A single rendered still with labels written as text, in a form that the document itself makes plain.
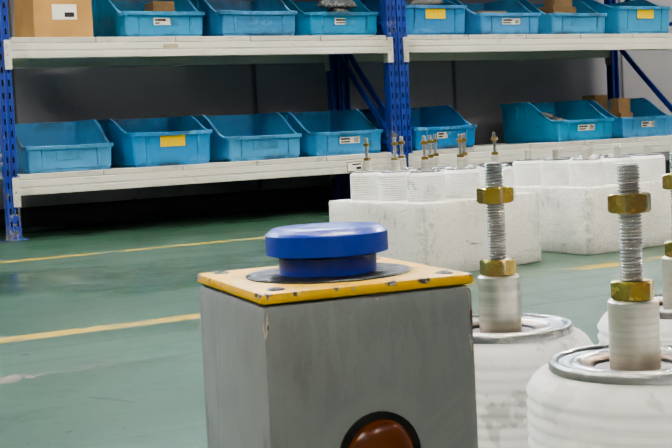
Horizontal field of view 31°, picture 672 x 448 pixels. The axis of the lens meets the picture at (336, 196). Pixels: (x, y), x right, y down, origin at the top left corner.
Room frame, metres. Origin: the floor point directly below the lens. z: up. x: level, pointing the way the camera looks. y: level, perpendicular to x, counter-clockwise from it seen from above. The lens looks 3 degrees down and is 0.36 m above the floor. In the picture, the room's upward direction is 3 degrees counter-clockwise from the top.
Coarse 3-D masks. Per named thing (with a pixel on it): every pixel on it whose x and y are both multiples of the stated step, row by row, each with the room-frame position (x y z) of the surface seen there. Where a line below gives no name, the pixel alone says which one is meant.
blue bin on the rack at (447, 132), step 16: (368, 112) 6.00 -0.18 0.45; (416, 112) 6.24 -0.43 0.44; (432, 112) 6.15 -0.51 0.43; (448, 112) 6.03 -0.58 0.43; (416, 128) 5.66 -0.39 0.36; (432, 128) 5.70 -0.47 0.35; (448, 128) 5.74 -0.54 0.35; (464, 128) 5.79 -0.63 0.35; (416, 144) 5.67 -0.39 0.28; (432, 144) 5.71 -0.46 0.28; (448, 144) 5.76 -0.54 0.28
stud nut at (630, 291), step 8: (616, 280) 0.53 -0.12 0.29; (648, 280) 0.53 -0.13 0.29; (616, 288) 0.53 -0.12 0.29; (624, 288) 0.52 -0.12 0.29; (632, 288) 0.52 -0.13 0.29; (640, 288) 0.52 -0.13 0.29; (648, 288) 0.52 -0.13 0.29; (616, 296) 0.53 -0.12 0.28; (624, 296) 0.52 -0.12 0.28; (632, 296) 0.52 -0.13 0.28; (640, 296) 0.52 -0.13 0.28; (648, 296) 0.52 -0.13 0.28
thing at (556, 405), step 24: (528, 384) 0.54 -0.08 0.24; (552, 384) 0.51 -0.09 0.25; (576, 384) 0.50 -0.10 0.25; (600, 384) 0.50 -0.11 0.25; (528, 408) 0.53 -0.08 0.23; (552, 408) 0.51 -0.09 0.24; (576, 408) 0.50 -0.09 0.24; (600, 408) 0.49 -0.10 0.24; (624, 408) 0.49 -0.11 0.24; (648, 408) 0.48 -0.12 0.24; (552, 432) 0.51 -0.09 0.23; (576, 432) 0.50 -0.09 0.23; (600, 432) 0.49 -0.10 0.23; (624, 432) 0.49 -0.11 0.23; (648, 432) 0.48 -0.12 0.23
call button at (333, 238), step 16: (304, 224) 0.41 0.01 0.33; (320, 224) 0.40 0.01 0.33; (336, 224) 0.40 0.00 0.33; (352, 224) 0.39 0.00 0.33; (368, 224) 0.39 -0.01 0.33; (272, 240) 0.39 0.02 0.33; (288, 240) 0.38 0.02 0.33; (304, 240) 0.38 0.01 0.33; (320, 240) 0.38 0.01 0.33; (336, 240) 0.38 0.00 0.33; (352, 240) 0.38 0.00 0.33; (368, 240) 0.38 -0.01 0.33; (384, 240) 0.39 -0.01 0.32; (272, 256) 0.39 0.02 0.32; (288, 256) 0.38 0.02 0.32; (304, 256) 0.38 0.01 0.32; (320, 256) 0.38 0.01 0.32; (336, 256) 0.38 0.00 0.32; (352, 256) 0.38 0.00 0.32; (368, 256) 0.39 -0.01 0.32; (288, 272) 0.39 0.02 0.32; (304, 272) 0.38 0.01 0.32; (320, 272) 0.38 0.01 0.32; (336, 272) 0.38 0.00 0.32; (352, 272) 0.38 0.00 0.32; (368, 272) 0.39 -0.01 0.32
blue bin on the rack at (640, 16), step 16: (592, 0) 6.44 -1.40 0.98; (640, 0) 6.65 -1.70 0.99; (608, 16) 6.36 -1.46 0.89; (624, 16) 6.30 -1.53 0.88; (640, 16) 6.35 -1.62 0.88; (656, 16) 6.40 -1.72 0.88; (608, 32) 6.37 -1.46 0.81; (624, 32) 6.31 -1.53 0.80; (640, 32) 6.37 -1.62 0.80; (656, 32) 6.42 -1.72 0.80
